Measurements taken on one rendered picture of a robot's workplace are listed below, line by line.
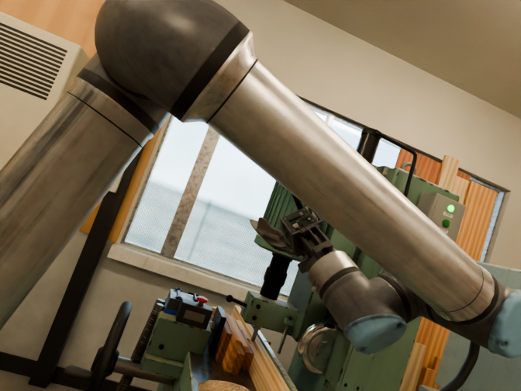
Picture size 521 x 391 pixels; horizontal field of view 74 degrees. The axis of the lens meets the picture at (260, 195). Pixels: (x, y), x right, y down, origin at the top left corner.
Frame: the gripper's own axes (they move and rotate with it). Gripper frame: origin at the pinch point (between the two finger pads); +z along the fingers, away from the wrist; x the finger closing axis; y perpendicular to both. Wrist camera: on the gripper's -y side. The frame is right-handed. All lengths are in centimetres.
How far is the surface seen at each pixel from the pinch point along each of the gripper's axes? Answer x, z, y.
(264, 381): 19.1, -25.4, -20.7
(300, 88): -83, 136, -55
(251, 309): 14.5, -7.7, -22.7
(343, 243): -14.4, -6.8, -16.1
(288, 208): -3.9, 3.3, -5.1
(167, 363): 37.8, -10.7, -21.7
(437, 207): -37.3, -13.9, -8.8
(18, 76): 67, 151, -2
